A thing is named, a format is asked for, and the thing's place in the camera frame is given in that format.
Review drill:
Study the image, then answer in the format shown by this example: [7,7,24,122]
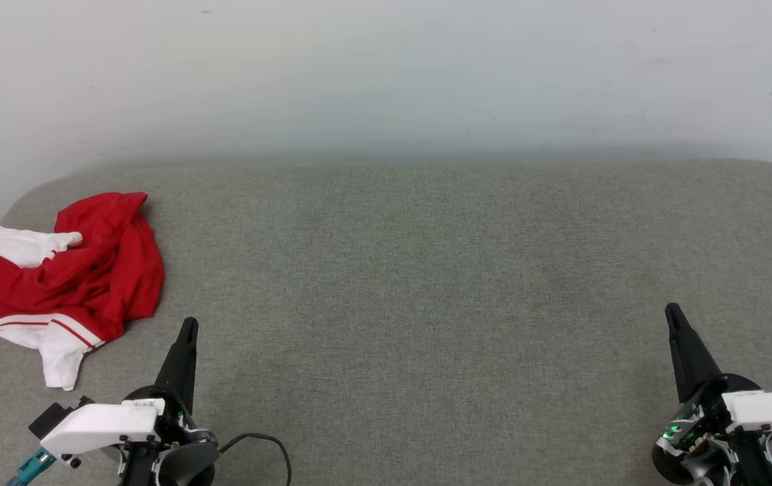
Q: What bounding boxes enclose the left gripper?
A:
[40,317,219,486]

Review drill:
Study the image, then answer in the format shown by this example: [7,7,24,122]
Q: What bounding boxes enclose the left teal cable connector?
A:
[5,448,57,486]

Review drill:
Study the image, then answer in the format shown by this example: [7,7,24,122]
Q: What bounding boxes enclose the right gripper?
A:
[651,302,772,485]

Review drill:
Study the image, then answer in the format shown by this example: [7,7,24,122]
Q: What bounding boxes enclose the red and white jersey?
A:
[0,192,165,391]

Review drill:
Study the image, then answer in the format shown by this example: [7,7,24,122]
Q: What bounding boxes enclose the thin black cable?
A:
[218,432,292,486]

